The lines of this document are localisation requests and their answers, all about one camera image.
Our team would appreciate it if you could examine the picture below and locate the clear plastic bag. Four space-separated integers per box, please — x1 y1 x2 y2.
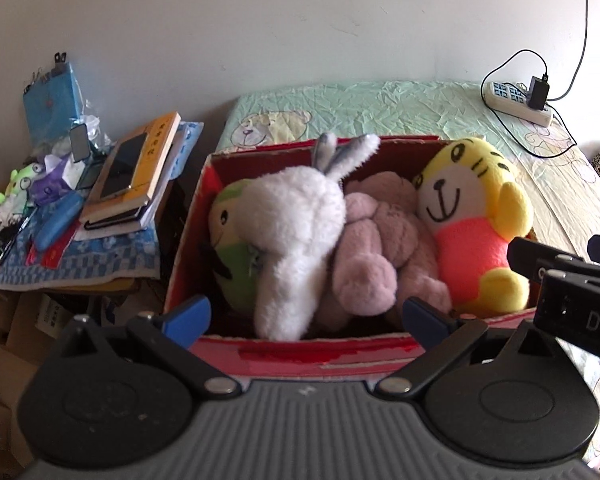
70 114 113 157

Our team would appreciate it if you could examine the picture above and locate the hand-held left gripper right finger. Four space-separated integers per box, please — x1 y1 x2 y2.
374 296 568 403

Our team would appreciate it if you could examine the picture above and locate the blue booklet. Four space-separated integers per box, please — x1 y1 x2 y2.
145 120 204 213

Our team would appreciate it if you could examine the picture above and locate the black charger adapter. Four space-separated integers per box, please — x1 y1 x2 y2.
527 75 551 111

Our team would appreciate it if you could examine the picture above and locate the blue bag with clips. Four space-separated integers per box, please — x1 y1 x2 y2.
22 52 89 147

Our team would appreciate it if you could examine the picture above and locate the red cardboard box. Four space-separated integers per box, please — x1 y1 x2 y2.
164 134 540 382

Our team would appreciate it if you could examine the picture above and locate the yellow tiger plush toy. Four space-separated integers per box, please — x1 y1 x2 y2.
412 136 535 317

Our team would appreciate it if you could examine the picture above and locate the red card packet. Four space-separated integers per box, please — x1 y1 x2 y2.
25 219 79 269

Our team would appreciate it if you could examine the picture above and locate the purple plush bear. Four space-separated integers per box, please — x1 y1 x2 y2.
314 172 454 332

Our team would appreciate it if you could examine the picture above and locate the purple toy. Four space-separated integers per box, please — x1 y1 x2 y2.
32 166 77 205

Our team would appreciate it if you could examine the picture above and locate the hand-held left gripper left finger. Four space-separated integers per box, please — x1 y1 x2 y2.
60 294 243 403

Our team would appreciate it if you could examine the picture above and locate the grey power strip cable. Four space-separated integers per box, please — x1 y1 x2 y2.
549 0 594 104

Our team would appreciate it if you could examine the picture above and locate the blue pencil case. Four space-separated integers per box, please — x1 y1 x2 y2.
32 192 84 252

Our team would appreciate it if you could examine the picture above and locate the small green frog toy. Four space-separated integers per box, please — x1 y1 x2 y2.
0 162 47 207

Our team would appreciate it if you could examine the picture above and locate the white power strip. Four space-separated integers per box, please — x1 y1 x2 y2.
482 80 554 128

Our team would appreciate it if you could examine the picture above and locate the green plush toy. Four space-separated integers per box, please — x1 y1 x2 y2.
208 180 262 314

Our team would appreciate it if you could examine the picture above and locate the black flat smartphone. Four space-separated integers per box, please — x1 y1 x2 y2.
100 132 149 202

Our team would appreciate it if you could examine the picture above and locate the yellow book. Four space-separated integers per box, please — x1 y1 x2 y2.
86 112 182 222

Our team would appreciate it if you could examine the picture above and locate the brown cardboard box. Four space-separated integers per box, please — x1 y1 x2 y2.
0 287 43 478
4 291 101 358

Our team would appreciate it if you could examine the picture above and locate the dark notebook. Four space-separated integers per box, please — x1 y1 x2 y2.
79 204 157 232

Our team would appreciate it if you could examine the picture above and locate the black charger cable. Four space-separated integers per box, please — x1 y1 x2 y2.
480 49 579 159

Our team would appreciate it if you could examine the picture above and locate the blue checkered towel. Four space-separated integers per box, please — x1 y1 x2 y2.
0 199 162 292

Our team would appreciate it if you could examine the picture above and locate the upright smartphone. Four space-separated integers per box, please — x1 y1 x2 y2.
69 122 91 164

